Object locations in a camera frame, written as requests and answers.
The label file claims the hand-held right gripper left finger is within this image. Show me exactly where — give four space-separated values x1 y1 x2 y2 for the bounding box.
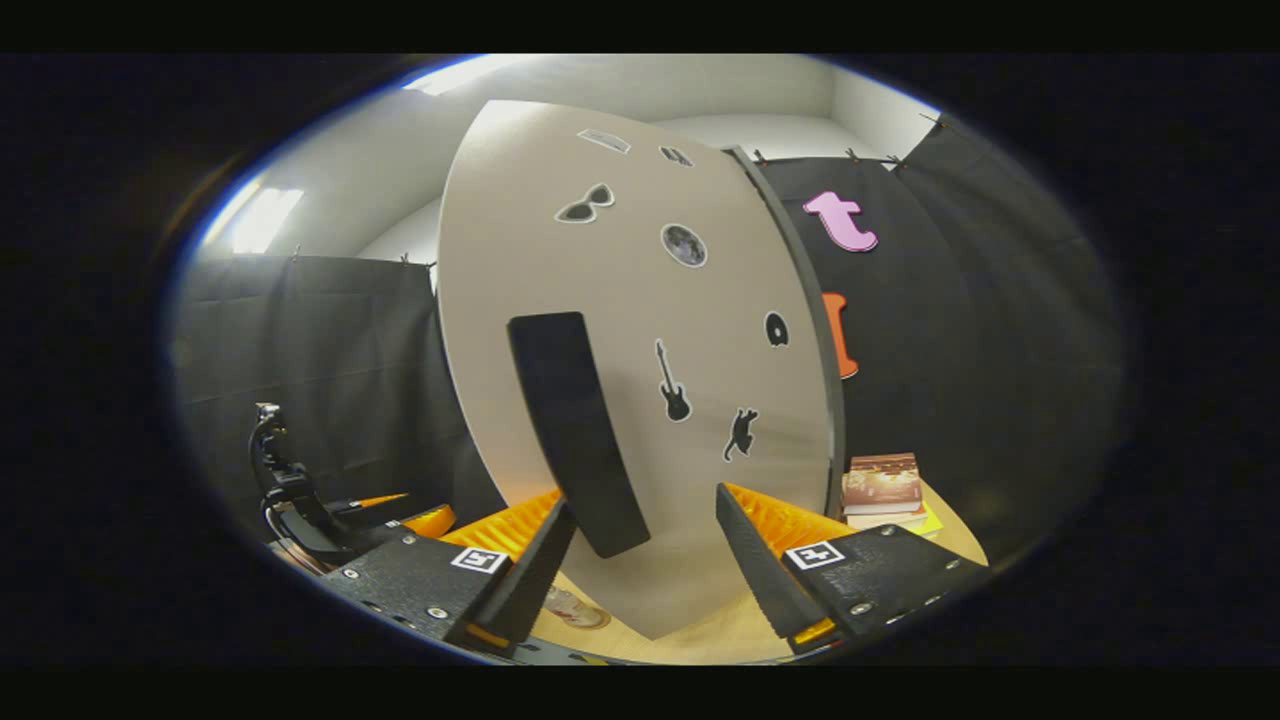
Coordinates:
318 487 580 656

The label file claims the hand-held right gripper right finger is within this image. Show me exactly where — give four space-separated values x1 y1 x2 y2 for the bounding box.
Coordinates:
715 482 993 651

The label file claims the clear plastic bottle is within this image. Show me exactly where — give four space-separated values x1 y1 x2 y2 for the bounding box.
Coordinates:
544 584 602 624

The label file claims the black cabinet door handle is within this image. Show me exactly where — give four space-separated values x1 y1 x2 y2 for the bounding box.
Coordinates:
506 310 654 560

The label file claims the grey cabinet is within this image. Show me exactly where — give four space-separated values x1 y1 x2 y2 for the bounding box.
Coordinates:
724 144 850 522

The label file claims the pale cabinet door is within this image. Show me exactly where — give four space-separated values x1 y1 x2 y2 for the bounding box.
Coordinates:
436 99 837 642

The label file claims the brown cover book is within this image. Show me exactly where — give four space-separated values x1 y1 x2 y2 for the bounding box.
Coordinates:
840 452 923 514

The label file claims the ceiling light tube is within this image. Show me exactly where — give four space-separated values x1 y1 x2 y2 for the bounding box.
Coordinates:
230 184 307 257

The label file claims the black backdrop cloth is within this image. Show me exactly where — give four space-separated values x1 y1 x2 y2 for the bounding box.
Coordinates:
170 115 1126 563

